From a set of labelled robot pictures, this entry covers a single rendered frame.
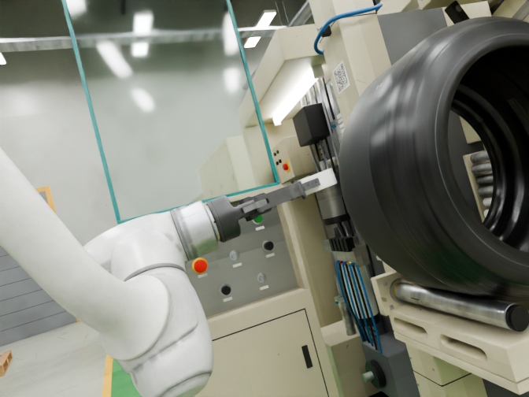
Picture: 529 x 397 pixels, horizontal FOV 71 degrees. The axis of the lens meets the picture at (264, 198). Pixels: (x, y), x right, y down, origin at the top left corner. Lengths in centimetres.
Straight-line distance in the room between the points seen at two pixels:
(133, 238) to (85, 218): 891
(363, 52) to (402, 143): 52
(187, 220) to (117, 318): 21
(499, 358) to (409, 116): 44
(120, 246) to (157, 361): 19
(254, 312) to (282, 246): 24
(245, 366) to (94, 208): 842
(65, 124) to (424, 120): 957
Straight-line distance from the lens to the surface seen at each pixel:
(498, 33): 85
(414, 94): 71
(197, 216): 59
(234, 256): 124
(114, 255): 58
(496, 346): 78
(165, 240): 58
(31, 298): 957
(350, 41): 114
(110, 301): 44
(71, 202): 955
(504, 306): 78
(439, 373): 118
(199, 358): 49
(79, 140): 984
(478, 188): 140
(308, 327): 132
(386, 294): 102
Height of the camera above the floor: 118
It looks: 3 degrees up
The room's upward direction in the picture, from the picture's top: 15 degrees counter-clockwise
